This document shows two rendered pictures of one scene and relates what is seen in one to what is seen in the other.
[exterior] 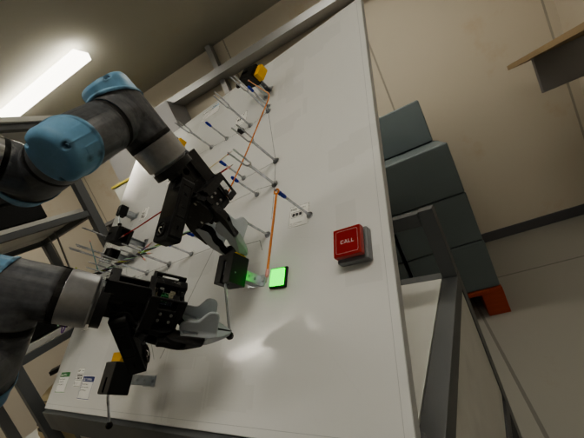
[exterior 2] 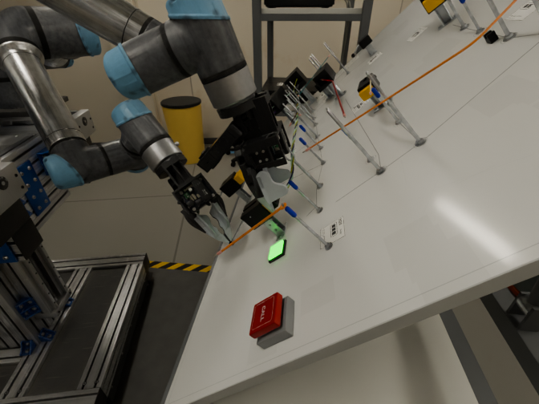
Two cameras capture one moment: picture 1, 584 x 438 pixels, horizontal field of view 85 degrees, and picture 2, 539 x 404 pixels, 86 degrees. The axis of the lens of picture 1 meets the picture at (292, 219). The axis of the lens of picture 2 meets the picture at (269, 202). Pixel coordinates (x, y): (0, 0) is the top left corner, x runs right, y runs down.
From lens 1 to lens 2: 54 cm
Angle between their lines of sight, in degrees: 63
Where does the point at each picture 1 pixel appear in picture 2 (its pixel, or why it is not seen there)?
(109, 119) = (154, 59)
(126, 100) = (184, 34)
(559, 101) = not seen: outside the picture
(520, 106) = not seen: outside the picture
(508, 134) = not seen: outside the picture
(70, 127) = (116, 65)
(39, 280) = (137, 138)
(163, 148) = (213, 93)
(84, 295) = (151, 162)
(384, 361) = (201, 380)
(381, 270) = (253, 361)
